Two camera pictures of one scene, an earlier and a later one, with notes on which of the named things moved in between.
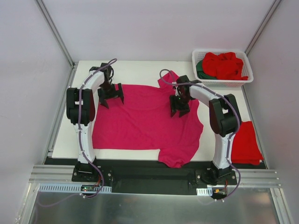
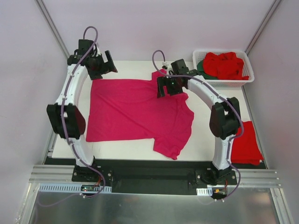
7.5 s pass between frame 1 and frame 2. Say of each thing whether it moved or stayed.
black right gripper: moved
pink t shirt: moved
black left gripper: moved
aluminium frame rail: stayed
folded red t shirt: stayed
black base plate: stayed
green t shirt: stayed
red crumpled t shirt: stayed
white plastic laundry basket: stayed
